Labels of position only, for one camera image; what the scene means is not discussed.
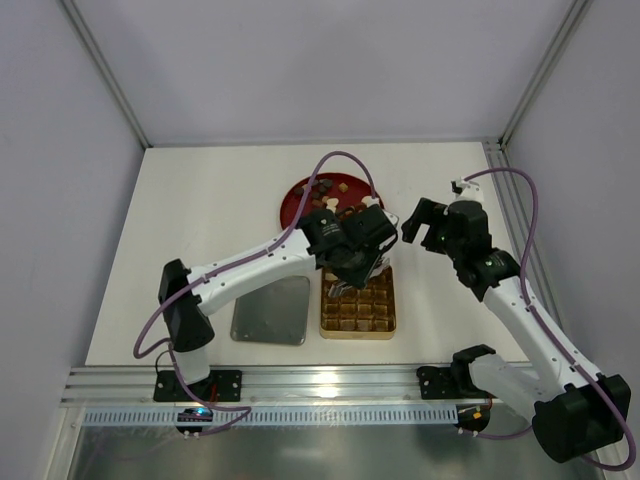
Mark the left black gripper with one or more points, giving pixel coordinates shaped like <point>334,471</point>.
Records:
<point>365,265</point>

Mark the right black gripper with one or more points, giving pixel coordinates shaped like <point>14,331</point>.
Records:
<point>433,228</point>

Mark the silver metal tongs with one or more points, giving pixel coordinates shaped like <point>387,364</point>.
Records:
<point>340,286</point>

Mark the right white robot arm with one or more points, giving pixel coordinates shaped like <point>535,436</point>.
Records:
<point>572,407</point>

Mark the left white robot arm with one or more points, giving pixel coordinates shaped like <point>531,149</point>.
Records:
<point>353,248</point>

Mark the white swirl chocolate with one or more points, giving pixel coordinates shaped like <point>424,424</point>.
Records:
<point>368,201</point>

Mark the gold chocolate box tray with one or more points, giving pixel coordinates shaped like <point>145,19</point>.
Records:
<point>365,314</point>

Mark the red round plate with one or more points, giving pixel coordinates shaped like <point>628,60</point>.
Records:
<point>325,186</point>

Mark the silver tin lid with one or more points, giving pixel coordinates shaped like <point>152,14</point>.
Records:
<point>274,314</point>

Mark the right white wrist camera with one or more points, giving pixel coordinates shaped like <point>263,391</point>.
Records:
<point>465,190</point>

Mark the aluminium front rail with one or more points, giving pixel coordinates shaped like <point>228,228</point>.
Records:
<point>258,384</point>

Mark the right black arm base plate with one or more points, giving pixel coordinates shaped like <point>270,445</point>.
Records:
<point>436,383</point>

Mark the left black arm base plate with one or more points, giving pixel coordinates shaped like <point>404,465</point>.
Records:
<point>219,386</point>

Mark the slotted grey cable duct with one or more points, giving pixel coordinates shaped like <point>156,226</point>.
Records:
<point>263,416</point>

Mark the right aluminium frame post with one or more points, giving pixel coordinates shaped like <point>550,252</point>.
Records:
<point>562,37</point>

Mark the aluminium frame post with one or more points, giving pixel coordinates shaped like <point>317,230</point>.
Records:
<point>562,37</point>
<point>85,36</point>

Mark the left aluminium frame post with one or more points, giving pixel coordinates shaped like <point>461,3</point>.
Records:
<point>85,36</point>

